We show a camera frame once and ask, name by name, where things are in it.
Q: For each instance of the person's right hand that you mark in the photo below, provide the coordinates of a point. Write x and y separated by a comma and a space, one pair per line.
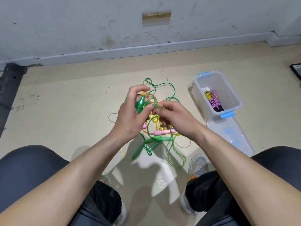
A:
181, 121

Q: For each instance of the person's left hand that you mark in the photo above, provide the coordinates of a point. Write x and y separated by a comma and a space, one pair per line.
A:
128, 121

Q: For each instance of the clear storage box blue latches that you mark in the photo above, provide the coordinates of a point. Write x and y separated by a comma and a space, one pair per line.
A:
230, 94

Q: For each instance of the person's right forearm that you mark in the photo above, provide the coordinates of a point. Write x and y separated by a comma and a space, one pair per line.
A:
254, 176

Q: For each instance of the person's left forearm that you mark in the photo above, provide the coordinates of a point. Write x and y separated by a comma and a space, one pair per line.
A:
56, 190

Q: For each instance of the clear plastic box lid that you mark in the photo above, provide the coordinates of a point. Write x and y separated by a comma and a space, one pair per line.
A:
235, 136

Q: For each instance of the grey right shoe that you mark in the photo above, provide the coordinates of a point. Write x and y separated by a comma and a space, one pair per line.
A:
197, 164

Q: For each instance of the grey shoe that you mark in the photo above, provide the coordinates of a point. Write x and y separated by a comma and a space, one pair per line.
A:
197, 164
106, 179

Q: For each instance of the grey left shoe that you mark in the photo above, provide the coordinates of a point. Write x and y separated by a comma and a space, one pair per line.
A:
106, 179

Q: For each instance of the black shorts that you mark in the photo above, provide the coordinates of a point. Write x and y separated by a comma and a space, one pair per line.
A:
23, 171

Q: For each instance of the small black object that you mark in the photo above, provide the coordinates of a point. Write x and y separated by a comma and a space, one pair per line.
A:
296, 72

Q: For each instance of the small wooden wall block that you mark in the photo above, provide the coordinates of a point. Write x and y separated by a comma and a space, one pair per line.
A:
157, 15

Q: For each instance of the black metal rack frame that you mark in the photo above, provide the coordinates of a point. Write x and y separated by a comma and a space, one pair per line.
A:
10, 87

